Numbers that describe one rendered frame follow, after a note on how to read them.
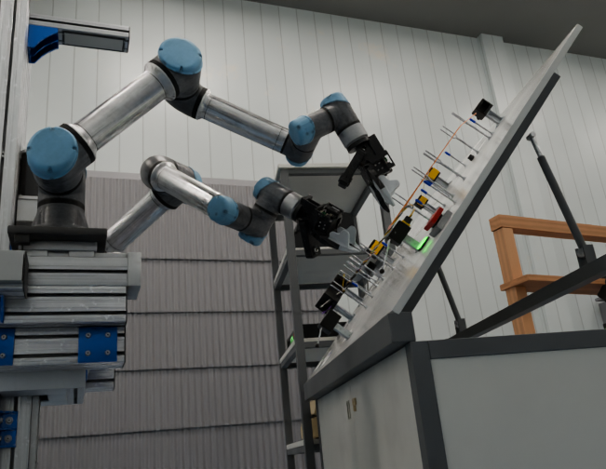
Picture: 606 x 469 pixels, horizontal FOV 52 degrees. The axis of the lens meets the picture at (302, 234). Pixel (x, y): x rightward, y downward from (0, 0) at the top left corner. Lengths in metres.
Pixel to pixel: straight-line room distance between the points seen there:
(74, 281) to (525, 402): 1.07
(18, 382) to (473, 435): 1.06
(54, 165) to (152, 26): 4.95
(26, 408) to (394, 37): 6.24
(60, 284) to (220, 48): 5.04
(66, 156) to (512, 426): 1.16
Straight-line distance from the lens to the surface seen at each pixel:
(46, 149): 1.58
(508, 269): 4.14
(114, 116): 1.64
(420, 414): 1.35
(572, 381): 1.50
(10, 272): 1.48
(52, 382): 1.68
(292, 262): 2.65
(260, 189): 1.78
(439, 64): 7.46
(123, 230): 2.17
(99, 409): 4.96
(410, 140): 6.67
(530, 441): 1.44
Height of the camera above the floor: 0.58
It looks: 20 degrees up
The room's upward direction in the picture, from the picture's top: 6 degrees counter-clockwise
